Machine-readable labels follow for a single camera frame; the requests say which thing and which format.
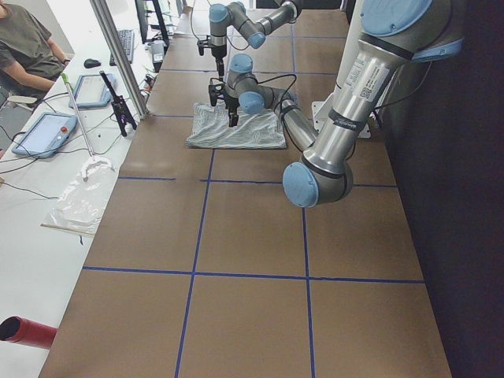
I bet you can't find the blue teach pendant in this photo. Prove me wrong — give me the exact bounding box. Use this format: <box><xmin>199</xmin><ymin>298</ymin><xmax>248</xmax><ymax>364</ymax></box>
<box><xmin>12</xmin><ymin>112</ymin><xmax>77</xmax><ymax>158</ymax></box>
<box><xmin>73</xmin><ymin>74</ymin><xmax>112</xmax><ymax>109</ymax></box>

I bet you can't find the seated person in olive shirt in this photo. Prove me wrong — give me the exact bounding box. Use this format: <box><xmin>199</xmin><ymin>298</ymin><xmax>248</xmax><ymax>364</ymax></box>
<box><xmin>1</xmin><ymin>2</ymin><xmax>71</xmax><ymax>102</ymax></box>

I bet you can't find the far blue teach pendant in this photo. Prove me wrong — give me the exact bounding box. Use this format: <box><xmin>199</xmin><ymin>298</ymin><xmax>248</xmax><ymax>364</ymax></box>
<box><xmin>73</xmin><ymin>74</ymin><xmax>112</xmax><ymax>109</ymax></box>

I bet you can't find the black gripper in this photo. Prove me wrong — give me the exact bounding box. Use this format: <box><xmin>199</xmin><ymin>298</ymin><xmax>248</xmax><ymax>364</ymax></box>
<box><xmin>211</xmin><ymin>44</ymin><xmax>227</xmax><ymax>79</ymax></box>
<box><xmin>224</xmin><ymin>92</ymin><xmax>239</xmax><ymax>127</ymax></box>

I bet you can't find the red cylinder tube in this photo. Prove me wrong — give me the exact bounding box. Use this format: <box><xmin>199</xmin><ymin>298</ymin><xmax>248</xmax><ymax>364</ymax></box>
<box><xmin>1</xmin><ymin>316</ymin><xmax>57</xmax><ymax>350</ymax></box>

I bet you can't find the silver reacher grabber stick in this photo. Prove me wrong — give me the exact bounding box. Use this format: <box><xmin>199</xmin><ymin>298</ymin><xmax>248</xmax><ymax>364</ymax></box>
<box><xmin>61</xmin><ymin>73</ymin><xmax>115</xmax><ymax>182</ymax></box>

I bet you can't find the wrist black camera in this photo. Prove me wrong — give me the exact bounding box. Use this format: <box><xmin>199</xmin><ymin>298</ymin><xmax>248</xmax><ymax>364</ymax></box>
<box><xmin>208</xmin><ymin>81</ymin><xmax>225</xmax><ymax>107</ymax></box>
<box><xmin>197</xmin><ymin>35</ymin><xmax>213</xmax><ymax>56</ymax></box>

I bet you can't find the black computer mouse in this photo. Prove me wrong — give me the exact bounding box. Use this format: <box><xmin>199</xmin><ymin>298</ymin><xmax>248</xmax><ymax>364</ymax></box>
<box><xmin>83</xmin><ymin>58</ymin><xmax>102</xmax><ymax>69</ymax></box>

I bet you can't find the near blue teach pendant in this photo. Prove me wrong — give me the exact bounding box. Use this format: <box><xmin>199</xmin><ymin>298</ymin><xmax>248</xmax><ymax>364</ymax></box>
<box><xmin>12</xmin><ymin>112</ymin><xmax>77</xmax><ymax>158</ymax></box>

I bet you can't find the black tripod camera stand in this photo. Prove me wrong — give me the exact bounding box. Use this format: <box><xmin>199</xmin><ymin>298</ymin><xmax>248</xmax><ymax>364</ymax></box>
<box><xmin>99</xmin><ymin>71</ymin><xmax>137</xmax><ymax>137</ymax></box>

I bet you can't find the black keyboard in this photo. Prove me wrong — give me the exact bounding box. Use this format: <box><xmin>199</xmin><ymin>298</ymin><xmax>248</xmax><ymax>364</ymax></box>
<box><xmin>117</xmin><ymin>29</ymin><xmax>135</xmax><ymax>63</ymax></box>

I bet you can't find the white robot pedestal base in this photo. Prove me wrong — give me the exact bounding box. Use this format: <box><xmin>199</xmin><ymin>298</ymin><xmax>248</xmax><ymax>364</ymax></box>
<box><xmin>312</xmin><ymin>0</ymin><xmax>364</xmax><ymax>132</ymax></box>

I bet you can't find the clear plastic bag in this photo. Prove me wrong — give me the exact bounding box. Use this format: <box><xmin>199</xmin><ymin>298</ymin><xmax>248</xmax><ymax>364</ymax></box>
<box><xmin>41</xmin><ymin>165</ymin><xmax>117</xmax><ymax>235</ymax></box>

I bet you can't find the navy white striped polo shirt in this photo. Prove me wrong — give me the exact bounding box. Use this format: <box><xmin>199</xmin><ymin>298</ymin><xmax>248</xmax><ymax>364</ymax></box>
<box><xmin>186</xmin><ymin>102</ymin><xmax>287</xmax><ymax>150</ymax></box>

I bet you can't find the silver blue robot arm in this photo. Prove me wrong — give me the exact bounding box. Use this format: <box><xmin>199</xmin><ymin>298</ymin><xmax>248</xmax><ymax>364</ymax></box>
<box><xmin>224</xmin><ymin>1</ymin><xmax>466</xmax><ymax>208</ymax></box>
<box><xmin>198</xmin><ymin>0</ymin><xmax>304</xmax><ymax>80</ymax></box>

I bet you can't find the aluminium frame post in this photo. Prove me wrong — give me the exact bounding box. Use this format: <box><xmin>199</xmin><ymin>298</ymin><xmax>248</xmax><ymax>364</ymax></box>
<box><xmin>90</xmin><ymin>0</ymin><xmax>149</xmax><ymax>120</ymax></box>

